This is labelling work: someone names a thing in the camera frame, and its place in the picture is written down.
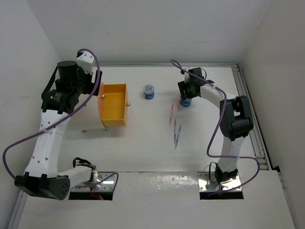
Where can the right grey pen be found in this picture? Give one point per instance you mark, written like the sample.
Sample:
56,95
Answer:
177,136

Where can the metal base plate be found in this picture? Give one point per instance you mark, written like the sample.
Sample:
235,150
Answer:
208,184
106,182

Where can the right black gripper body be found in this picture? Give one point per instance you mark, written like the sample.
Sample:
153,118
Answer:
186,89

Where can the upper red pen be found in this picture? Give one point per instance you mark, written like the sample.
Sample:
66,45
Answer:
178,104

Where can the left blue pen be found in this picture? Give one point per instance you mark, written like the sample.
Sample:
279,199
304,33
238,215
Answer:
175,131

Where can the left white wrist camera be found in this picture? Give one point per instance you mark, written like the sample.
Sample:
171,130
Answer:
85,60

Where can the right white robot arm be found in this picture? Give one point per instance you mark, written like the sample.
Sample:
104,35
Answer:
235,121

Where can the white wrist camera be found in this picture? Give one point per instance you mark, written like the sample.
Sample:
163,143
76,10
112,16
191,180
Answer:
186,77
85,60

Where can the red pen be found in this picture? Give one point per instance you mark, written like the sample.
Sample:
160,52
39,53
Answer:
178,104
171,114

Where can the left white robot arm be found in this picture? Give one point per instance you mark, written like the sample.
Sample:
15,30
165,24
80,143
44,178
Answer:
41,178

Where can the blue tape jar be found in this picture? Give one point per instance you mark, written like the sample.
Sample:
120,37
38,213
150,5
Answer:
148,91
185,103

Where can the orange drawer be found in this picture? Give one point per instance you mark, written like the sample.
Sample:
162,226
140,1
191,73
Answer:
113,104

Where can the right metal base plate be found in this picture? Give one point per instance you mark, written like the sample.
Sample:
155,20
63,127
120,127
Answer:
208,184

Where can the round drawer cabinet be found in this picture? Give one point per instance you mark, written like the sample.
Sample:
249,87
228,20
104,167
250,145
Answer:
94,110

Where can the lower red pen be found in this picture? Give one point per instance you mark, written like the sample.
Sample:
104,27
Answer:
171,114

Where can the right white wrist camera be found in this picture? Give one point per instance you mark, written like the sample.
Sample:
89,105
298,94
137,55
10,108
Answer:
186,77

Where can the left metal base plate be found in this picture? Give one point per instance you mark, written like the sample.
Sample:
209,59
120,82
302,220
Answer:
106,182

